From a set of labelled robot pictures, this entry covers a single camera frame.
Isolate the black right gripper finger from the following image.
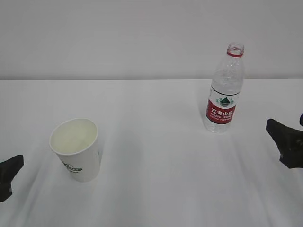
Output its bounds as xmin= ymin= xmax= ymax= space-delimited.
xmin=266 ymin=119 xmax=303 ymax=168

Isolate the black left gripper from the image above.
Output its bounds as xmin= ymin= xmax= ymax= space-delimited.
xmin=0 ymin=155 xmax=24 ymax=202

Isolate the white paper coffee cup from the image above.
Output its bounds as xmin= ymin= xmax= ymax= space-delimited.
xmin=49 ymin=118 xmax=101 ymax=182

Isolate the clear plastic water bottle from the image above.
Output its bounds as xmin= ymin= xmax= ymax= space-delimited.
xmin=204 ymin=43 xmax=245 ymax=133

